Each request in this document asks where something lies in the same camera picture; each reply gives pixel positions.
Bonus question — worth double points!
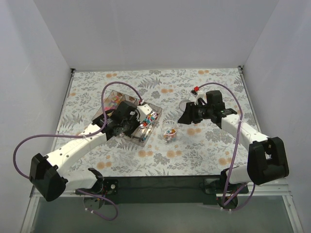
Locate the clear glass jar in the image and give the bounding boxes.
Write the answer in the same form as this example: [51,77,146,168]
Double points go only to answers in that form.
[161,119,178,143]

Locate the clear compartment candy box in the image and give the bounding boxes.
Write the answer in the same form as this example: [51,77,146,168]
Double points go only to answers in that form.
[92,90,162,147]

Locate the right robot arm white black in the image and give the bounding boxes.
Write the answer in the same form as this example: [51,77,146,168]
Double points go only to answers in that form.
[178,90,289,193]

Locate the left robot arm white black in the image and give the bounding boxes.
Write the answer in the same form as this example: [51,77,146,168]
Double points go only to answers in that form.
[29,100,150,201]

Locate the round metal jar lid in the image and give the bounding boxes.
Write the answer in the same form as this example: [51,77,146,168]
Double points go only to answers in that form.
[179,100,191,111]

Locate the floral table mat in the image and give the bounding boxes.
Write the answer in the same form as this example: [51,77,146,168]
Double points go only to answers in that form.
[59,68,257,176]

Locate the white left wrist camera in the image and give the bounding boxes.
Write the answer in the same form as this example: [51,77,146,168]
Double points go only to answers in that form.
[137,103,153,122]

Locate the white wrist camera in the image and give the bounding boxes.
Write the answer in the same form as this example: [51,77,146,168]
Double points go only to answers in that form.
[190,86,206,105]
[137,103,153,122]

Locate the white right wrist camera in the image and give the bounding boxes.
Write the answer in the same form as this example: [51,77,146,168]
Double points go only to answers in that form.
[190,86,206,105]

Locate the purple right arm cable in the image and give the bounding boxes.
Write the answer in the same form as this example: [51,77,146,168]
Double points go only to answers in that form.
[198,82,256,211]

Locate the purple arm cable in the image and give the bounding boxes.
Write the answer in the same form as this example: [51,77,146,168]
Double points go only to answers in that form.
[198,82,256,211]
[13,82,144,221]

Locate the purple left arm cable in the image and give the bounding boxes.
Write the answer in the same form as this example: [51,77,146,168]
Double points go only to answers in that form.
[13,82,144,221]

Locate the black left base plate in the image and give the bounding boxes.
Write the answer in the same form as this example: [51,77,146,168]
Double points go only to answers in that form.
[75,179,119,198]

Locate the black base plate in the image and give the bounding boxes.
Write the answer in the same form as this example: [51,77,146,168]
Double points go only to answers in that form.
[75,179,119,198]
[203,178,249,210]

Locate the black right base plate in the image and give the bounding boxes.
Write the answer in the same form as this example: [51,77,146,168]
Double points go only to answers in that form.
[203,178,249,210]

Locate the aluminium frame rail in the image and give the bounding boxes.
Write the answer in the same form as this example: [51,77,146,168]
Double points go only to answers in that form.
[21,180,303,233]

